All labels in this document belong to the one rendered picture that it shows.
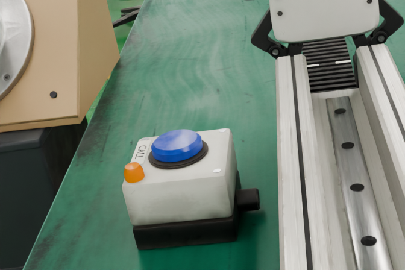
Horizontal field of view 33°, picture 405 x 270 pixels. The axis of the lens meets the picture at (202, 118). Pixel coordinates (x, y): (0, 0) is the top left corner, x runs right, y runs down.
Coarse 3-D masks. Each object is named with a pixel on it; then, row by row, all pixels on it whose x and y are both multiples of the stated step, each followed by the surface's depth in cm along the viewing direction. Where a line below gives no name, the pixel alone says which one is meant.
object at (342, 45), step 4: (324, 44) 78; (328, 44) 78; (332, 44) 78; (336, 44) 77; (340, 44) 77; (344, 44) 77; (304, 48) 78; (308, 48) 78; (312, 48) 78; (316, 48) 78; (320, 48) 77; (324, 48) 77; (328, 48) 77; (332, 48) 77; (336, 48) 77; (340, 48) 77; (344, 48) 76; (304, 52) 77; (308, 52) 77; (312, 52) 77
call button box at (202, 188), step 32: (224, 128) 57; (192, 160) 52; (224, 160) 51; (128, 192) 51; (160, 192) 50; (192, 192) 50; (224, 192) 50; (256, 192) 54; (160, 224) 52; (192, 224) 52; (224, 224) 51
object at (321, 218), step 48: (384, 48) 59; (288, 96) 54; (336, 96) 62; (384, 96) 51; (288, 144) 47; (336, 144) 51; (384, 144) 47; (288, 192) 41; (336, 192) 47; (384, 192) 46; (288, 240) 37; (336, 240) 43; (384, 240) 40
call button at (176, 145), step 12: (168, 132) 54; (180, 132) 54; (192, 132) 54; (156, 144) 53; (168, 144) 52; (180, 144) 52; (192, 144) 52; (156, 156) 52; (168, 156) 51; (180, 156) 51; (192, 156) 52
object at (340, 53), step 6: (306, 54) 76; (312, 54) 76; (318, 54) 76; (324, 54) 76; (330, 54) 75; (336, 54) 75; (342, 54) 75; (348, 54) 75; (306, 60) 75; (312, 60) 75
